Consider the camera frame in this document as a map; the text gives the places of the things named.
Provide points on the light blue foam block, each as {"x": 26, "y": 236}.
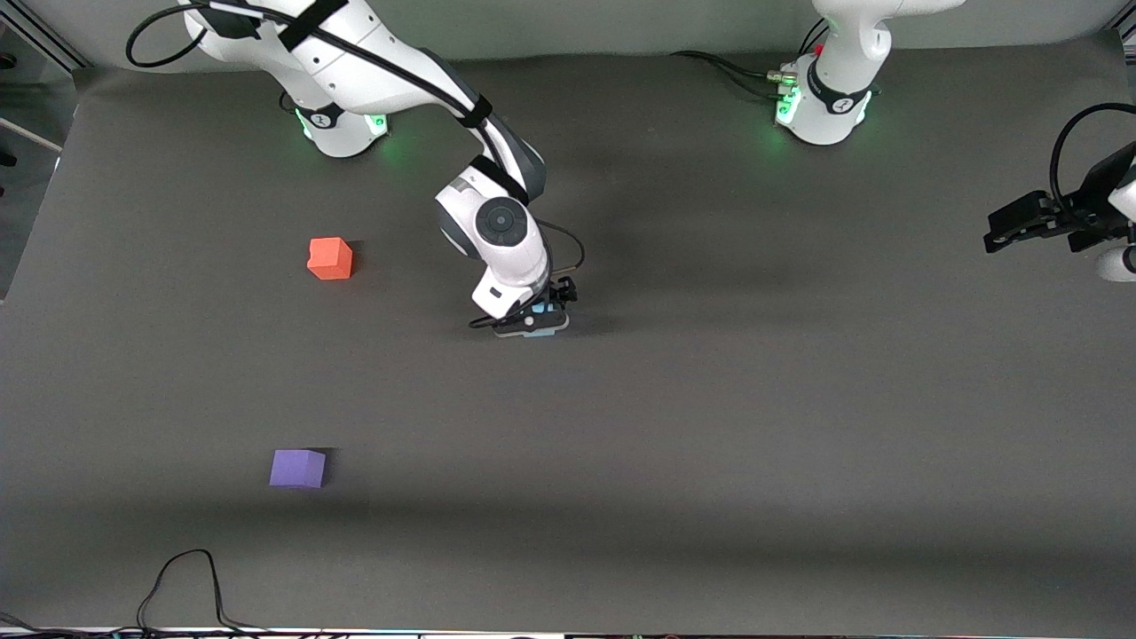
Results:
{"x": 538, "y": 311}

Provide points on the orange foam block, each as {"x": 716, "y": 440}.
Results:
{"x": 330, "y": 259}

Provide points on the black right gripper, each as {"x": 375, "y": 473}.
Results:
{"x": 561, "y": 291}

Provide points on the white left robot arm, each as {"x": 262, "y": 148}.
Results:
{"x": 839, "y": 53}

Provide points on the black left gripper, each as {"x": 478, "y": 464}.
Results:
{"x": 1084, "y": 214}

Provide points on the purple foam block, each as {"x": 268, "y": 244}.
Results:
{"x": 297, "y": 469}

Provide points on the aluminium frame rail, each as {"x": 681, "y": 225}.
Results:
{"x": 1127, "y": 34}
{"x": 53, "y": 40}

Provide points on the white thin bar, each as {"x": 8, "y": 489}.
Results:
{"x": 31, "y": 133}

